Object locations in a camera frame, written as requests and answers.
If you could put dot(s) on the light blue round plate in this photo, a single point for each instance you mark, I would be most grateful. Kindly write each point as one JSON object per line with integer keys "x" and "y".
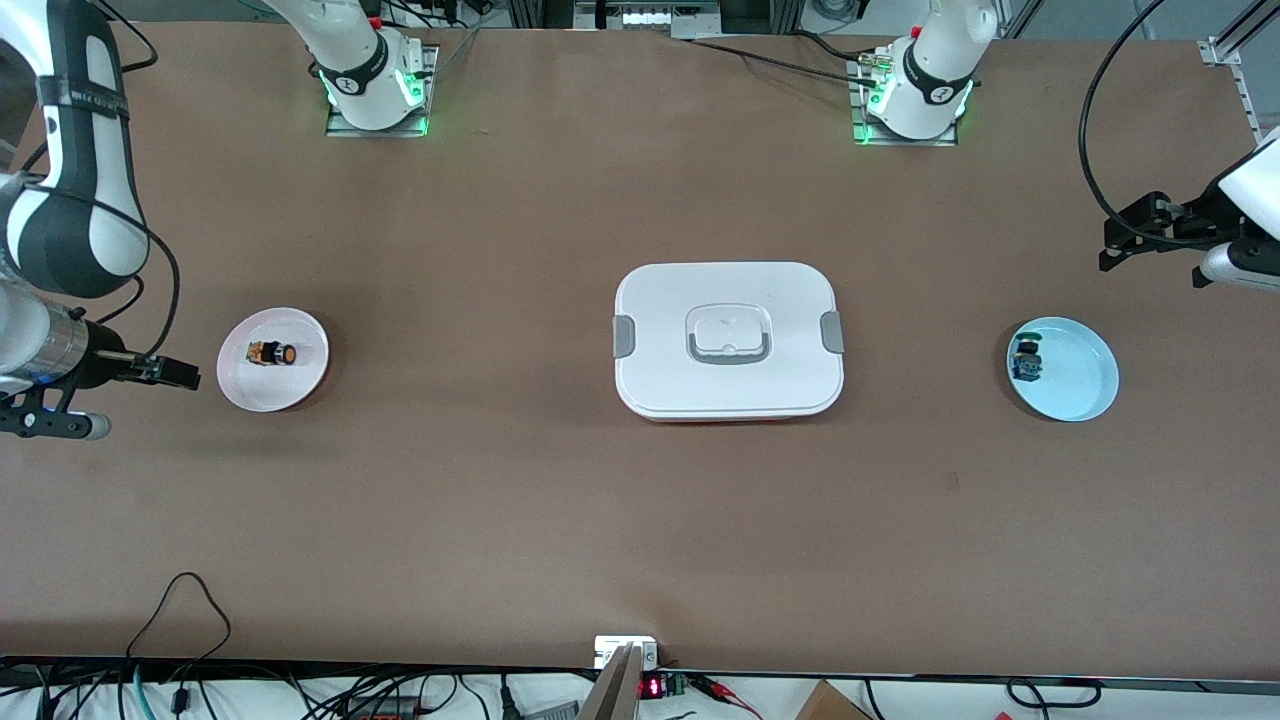
{"x": 1075, "y": 375}

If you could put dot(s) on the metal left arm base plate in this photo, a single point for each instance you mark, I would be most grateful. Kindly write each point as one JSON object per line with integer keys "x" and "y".
{"x": 870, "y": 138}

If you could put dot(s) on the white power strip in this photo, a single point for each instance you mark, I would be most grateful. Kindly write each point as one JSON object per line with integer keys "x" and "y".
{"x": 650, "y": 18}

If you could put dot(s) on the orange push button switch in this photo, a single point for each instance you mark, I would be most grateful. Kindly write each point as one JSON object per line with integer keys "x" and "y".
{"x": 275, "y": 354}

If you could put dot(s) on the aluminium corner bracket rail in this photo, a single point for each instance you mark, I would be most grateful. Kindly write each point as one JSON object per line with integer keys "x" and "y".
{"x": 1258, "y": 110}

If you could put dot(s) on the white lidded box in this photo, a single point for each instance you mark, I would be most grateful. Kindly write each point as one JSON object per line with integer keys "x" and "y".
{"x": 725, "y": 300}

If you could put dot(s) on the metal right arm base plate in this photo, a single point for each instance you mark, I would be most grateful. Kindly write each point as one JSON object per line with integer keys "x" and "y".
{"x": 345, "y": 128}

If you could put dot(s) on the small black green part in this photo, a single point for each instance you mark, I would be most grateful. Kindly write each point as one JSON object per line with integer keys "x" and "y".
{"x": 1027, "y": 362}

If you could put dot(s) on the aluminium profile bar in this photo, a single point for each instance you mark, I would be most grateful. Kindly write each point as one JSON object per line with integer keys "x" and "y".
{"x": 612, "y": 690}

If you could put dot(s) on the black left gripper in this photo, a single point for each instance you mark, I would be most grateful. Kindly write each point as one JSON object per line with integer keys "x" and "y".
{"x": 1193, "y": 221}

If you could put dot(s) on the red digit display module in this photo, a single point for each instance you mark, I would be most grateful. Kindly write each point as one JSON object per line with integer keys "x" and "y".
{"x": 655, "y": 686}

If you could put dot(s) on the pink round plate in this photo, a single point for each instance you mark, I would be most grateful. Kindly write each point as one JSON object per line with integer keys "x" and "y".
{"x": 270, "y": 385}

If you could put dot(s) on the white metal mounting bracket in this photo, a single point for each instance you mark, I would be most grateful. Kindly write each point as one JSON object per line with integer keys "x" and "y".
{"x": 610, "y": 648}

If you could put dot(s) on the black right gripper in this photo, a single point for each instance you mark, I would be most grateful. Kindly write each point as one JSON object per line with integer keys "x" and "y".
{"x": 101, "y": 364}

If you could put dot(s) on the brown cardboard box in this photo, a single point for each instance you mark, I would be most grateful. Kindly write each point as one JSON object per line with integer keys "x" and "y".
{"x": 830, "y": 703}

